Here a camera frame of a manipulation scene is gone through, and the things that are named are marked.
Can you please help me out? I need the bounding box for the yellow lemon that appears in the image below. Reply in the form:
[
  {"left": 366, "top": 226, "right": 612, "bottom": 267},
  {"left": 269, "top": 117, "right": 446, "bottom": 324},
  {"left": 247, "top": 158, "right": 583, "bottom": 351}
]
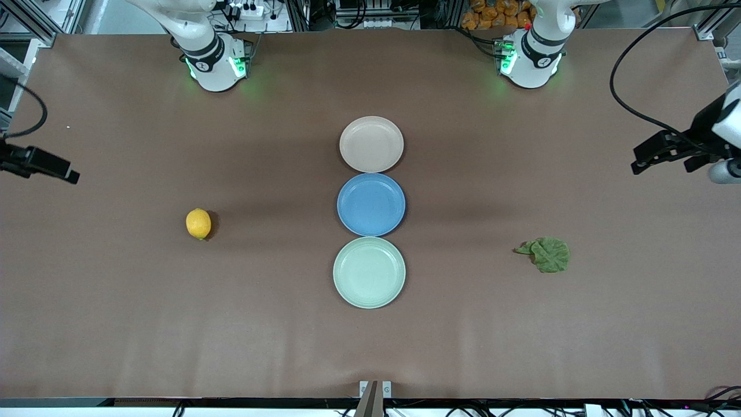
[{"left": 185, "top": 208, "right": 212, "bottom": 240}]

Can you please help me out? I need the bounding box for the green lettuce leaf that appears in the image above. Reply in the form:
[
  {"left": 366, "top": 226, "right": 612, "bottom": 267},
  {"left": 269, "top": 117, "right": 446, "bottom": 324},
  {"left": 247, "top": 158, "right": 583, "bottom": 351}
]
[{"left": 513, "top": 236, "right": 571, "bottom": 274}]

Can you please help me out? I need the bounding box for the orange snack bags pile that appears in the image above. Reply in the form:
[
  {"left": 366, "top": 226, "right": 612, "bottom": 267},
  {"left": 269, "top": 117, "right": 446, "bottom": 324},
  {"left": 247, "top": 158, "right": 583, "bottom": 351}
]
[{"left": 461, "top": 0, "right": 534, "bottom": 30}]

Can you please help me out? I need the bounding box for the white power strip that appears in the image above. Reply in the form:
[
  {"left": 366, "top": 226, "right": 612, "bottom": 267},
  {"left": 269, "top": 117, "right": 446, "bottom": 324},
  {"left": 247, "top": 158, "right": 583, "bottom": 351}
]
[{"left": 230, "top": 2, "right": 265, "bottom": 20}]

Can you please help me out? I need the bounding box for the beige round plate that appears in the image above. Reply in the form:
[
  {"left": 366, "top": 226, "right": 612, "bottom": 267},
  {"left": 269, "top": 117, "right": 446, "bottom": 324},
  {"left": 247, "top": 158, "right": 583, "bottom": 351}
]
[{"left": 339, "top": 116, "right": 405, "bottom": 174}]

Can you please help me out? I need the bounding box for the blue round plate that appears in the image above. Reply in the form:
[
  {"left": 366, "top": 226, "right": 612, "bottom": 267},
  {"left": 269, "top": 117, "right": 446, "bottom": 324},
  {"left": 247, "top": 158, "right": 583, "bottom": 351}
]
[{"left": 337, "top": 173, "right": 406, "bottom": 237}]

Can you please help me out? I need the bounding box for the pale green round plate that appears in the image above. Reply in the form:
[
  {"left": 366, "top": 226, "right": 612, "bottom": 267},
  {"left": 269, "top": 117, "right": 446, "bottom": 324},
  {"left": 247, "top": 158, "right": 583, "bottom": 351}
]
[{"left": 333, "top": 236, "right": 406, "bottom": 309}]

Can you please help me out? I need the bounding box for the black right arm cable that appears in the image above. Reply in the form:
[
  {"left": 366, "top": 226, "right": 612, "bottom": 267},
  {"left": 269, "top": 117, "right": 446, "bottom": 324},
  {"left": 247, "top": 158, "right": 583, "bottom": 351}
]
[{"left": 0, "top": 74, "right": 49, "bottom": 140}]

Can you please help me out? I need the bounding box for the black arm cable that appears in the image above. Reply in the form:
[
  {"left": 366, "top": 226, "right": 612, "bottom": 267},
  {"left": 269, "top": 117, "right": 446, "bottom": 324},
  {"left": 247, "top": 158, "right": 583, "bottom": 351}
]
[
  {"left": 0, "top": 74, "right": 49, "bottom": 140},
  {"left": 608, "top": 0, "right": 741, "bottom": 150}
]

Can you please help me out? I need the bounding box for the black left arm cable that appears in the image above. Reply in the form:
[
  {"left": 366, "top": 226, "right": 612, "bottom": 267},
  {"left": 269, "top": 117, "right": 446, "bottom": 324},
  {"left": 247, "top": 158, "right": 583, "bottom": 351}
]
[{"left": 608, "top": 0, "right": 741, "bottom": 150}]

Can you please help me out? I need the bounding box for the aluminium frame post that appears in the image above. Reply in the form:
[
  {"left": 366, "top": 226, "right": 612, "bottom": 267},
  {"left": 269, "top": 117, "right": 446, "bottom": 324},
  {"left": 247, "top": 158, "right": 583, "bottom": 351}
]
[{"left": 287, "top": 0, "right": 311, "bottom": 32}]

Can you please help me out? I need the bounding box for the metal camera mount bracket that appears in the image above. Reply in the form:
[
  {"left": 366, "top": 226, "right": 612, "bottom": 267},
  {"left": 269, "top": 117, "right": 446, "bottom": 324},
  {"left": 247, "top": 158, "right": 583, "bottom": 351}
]
[{"left": 354, "top": 381, "right": 392, "bottom": 417}]

